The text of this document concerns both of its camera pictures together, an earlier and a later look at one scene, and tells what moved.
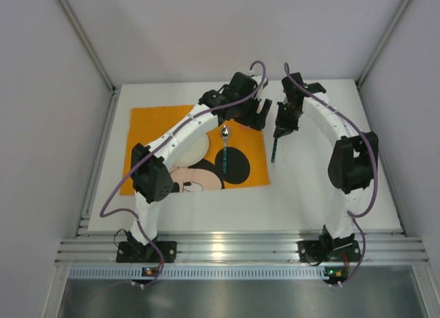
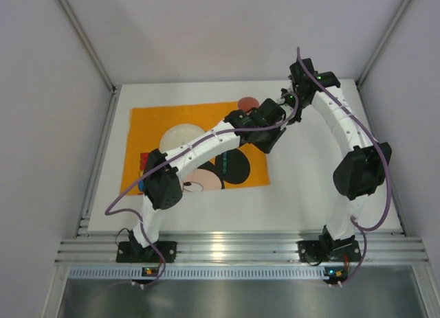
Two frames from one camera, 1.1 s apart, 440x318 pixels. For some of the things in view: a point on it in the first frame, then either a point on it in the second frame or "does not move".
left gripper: x=253 y=115 to x=267 y=145
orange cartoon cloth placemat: x=238 y=156 does not move
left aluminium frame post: x=112 y=103 does not move
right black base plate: x=315 y=252 does not move
